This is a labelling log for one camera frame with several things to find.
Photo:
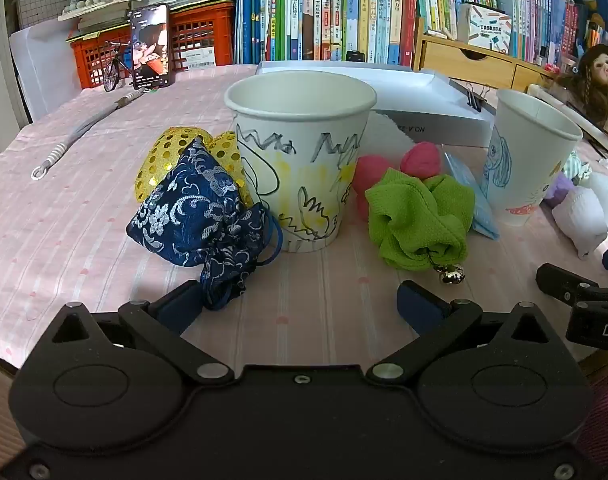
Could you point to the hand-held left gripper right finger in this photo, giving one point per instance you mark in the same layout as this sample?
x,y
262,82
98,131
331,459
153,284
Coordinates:
x,y
419,305

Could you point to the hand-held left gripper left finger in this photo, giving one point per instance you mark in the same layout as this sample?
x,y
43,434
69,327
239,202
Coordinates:
x,y
181,305

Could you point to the green scrunchie with bell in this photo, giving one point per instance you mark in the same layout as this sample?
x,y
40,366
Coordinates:
x,y
414,220

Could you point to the purple soft toy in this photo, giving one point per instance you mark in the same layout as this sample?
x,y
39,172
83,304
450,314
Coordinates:
x,y
558,190

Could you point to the blue floral fabric pouch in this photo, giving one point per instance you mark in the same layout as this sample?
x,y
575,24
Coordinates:
x,y
193,210

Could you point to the green checked cloth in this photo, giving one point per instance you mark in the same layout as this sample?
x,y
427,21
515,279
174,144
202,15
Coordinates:
x,y
576,167

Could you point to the white paper cup blue drawing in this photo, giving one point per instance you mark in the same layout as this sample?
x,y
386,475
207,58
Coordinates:
x,y
524,160

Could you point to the pink soft ball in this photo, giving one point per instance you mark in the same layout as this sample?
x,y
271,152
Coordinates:
x,y
421,159
371,175

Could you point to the gold sequin pouch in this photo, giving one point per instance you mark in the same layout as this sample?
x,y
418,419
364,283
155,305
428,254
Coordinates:
x,y
163,157

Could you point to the scribbled white paper cup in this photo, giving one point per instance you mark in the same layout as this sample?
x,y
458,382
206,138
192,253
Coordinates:
x,y
304,160

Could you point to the white cardboard box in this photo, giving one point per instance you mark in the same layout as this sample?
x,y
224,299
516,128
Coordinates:
x,y
424,95

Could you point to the white soft plush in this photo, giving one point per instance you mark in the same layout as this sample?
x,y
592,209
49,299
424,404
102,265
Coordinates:
x,y
586,215

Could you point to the pink striped tablecloth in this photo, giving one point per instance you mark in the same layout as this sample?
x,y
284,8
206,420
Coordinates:
x,y
73,240

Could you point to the brown haired doll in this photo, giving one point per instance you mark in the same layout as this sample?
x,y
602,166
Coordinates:
x,y
596,80

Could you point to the black binder clip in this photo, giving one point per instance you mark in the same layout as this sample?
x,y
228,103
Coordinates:
x,y
476,97

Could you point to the wooden drawer organiser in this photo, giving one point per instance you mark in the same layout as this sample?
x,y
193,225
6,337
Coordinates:
x,y
464,62

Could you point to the small toy bicycle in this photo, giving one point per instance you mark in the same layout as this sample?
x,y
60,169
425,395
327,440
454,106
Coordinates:
x,y
114,67

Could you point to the row of pink blue books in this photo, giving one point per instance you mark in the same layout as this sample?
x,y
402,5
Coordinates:
x,y
534,20

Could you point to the white box of coloured pens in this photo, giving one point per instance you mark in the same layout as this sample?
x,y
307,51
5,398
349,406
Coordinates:
x,y
484,30

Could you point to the red plastic crate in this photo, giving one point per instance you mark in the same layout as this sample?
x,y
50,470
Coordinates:
x,y
198,35

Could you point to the white board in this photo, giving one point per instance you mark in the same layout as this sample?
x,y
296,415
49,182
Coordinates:
x,y
38,70

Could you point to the row of upright books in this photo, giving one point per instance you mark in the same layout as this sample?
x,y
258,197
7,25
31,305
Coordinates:
x,y
324,10

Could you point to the white pipe frame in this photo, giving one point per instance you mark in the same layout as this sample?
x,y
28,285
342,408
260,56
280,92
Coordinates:
x,y
599,135

